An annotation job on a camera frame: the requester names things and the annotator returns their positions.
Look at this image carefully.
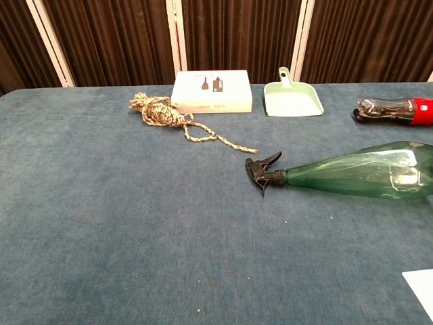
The cola bottle with red label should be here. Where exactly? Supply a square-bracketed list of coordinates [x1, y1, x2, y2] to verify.
[352, 96, 433, 127]

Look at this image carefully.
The blue table mat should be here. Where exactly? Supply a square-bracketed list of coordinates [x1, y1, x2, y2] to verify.
[0, 82, 433, 325]

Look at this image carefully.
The white printed box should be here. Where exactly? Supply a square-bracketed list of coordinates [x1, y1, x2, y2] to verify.
[170, 70, 254, 114]

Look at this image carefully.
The mint green dustpan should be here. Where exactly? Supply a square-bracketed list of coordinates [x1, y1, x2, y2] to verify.
[263, 66, 325, 118]

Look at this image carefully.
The white picture card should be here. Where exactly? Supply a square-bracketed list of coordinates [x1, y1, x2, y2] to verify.
[401, 269, 433, 321]

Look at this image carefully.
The braided beige rope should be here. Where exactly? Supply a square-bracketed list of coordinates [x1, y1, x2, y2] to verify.
[129, 92, 260, 155]

